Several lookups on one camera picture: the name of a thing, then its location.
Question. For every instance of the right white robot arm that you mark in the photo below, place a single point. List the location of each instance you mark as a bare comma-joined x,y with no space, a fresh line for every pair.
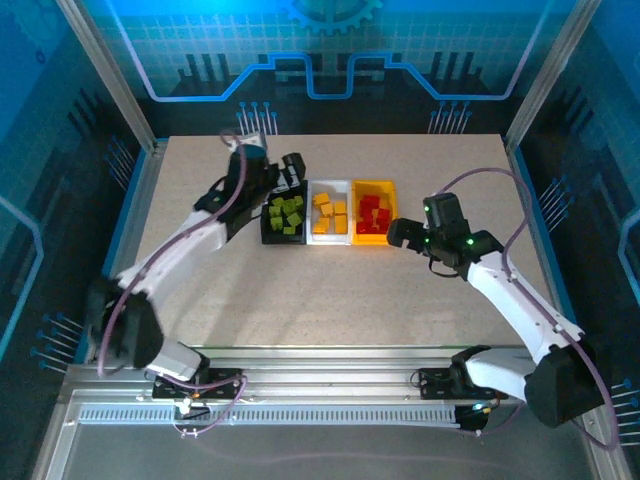
520,300

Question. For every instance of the yellow plastic storage bin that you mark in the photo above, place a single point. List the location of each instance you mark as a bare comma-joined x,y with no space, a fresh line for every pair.
372,240

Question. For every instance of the black plastic storage bin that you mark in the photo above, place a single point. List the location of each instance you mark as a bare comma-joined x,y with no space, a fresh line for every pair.
282,240

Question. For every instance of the white plastic storage bin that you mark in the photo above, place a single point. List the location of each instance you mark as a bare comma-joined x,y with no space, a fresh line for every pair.
330,240

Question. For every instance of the blue table edge strip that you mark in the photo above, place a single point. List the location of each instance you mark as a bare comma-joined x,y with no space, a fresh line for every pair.
531,200
122,225

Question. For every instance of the black electronics box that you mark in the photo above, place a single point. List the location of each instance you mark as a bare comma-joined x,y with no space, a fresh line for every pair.
470,420

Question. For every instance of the grey metal panel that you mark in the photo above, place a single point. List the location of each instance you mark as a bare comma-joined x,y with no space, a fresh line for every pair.
150,460

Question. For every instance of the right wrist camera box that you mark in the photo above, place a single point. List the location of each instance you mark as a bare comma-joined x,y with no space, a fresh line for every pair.
446,212

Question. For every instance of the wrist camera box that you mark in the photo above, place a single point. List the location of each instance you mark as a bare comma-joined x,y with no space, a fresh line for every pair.
446,212
248,150

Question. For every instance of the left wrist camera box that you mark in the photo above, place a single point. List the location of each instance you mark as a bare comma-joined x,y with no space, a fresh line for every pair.
248,150

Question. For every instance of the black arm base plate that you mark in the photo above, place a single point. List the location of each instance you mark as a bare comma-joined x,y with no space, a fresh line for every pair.
230,375
430,385

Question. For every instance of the aluminium mounting rail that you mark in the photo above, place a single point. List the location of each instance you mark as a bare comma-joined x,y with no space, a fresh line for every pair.
325,372

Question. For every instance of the aluminium frame post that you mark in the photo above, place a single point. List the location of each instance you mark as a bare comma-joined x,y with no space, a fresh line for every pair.
110,80
550,75

